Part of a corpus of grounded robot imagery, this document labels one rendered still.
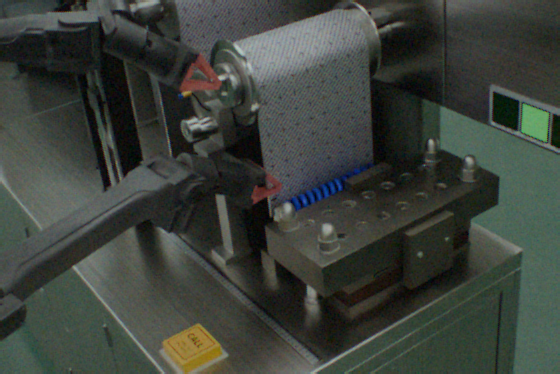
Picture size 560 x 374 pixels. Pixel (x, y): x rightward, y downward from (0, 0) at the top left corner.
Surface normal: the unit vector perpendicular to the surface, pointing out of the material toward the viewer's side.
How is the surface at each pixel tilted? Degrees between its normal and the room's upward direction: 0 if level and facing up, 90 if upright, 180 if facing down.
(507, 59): 90
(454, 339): 90
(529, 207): 0
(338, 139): 90
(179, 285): 0
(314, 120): 90
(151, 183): 21
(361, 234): 0
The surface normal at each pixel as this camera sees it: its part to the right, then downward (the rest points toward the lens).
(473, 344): 0.58, 0.36
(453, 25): -0.81, 0.36
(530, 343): -0.09, -0.86
